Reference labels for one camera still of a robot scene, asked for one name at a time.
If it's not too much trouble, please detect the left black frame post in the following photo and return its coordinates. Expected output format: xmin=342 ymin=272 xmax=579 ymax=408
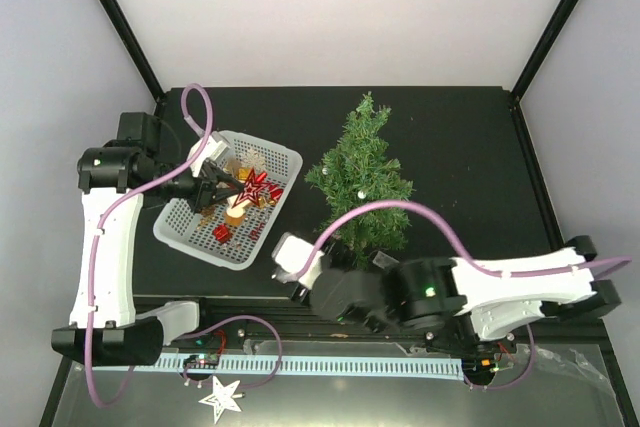
xmin=98 ymin=0 xmax=165 ymax=102

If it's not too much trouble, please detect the clear plastic battery box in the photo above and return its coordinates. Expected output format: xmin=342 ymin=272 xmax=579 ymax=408
xmin=372 ymin=251 xmax=399 ymax=270

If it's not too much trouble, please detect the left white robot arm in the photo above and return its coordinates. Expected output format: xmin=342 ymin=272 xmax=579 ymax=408
xmin=51 ymin=112 xmax=243 ymax=367

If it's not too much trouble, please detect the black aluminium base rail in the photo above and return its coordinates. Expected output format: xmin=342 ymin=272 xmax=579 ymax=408
xmin=188 ymin=297 xmax=471 ymax=346

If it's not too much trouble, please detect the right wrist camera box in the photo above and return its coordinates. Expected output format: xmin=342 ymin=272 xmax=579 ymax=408
xmin=272 ymin=232 xmax=325 ymax=290

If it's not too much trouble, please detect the right black frame post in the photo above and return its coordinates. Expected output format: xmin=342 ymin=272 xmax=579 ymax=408
xmin=509 ymin=0 xmax=612 ymax=101

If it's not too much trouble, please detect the gold foil gift box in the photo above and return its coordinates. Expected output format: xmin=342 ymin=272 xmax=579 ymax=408
xmin=235 ymin=167 xmax=252 ymax=182

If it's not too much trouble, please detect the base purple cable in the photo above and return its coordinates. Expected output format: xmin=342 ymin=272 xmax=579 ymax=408
xmin=462 ymin=324 xmax=539 ymax=392
xmin=172 ymin=315 xmax=284 ymax=391

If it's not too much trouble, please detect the red gift box ornament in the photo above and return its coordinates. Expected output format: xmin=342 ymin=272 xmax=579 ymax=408
xmin=213 ymin=224 xmax=232 ymax=244

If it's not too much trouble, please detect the red glitter star ornament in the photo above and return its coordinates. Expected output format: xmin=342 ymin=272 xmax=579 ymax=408
xmin=233 ymin=169 xmax=267 ymax=207

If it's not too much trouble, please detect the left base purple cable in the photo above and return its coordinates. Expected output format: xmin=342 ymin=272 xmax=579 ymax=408
xmin=172 ymin=315 xmax=284 ymax=391

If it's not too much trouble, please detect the light blue slotted cable duct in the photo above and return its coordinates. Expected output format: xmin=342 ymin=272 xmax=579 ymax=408
xmin=92 ymin=352 xmax=465 ymax=382

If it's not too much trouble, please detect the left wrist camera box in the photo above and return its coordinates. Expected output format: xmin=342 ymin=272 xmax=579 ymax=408
xmin=188 ymin=131 xmax=230 ymax=161

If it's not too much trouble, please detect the small green christmas tree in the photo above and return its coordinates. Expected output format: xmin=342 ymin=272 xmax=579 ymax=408
xmin=305 ymin=92 xmax=414 ymax=269

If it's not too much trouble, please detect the white plastic basket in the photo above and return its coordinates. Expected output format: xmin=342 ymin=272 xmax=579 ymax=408
xmin=153 ymin=130 xmax=303 ymax=271

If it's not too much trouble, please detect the white snowflake ornament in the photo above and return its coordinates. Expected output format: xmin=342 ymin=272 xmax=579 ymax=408
xmin=241 ymin=148 xmax=267 ymax=173

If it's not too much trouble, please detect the silver star topper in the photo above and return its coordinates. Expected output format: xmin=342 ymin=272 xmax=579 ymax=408
xmin=198 ymin=376 xmax=243 ymax=425

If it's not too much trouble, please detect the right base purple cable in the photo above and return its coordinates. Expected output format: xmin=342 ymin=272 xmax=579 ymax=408
xmin=462 ymin=324 xmax=539 ymax=392

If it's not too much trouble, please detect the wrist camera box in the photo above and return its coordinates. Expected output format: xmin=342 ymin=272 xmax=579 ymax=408
xmin=272 ymin=232 xmax=325 ymax=290
xmin=188 ymin=131 xmax=230 ymax=161

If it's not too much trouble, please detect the black frame post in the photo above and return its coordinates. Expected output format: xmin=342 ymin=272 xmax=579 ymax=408
xmin=509 ymin=0 xmax=612 ymax=101
xmin=98 ymin=0 xmax=165 ymax=102

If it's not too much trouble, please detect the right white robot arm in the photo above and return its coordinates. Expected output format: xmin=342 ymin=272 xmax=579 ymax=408
xmin=273 ymin=234 xmax=621 ymax=350

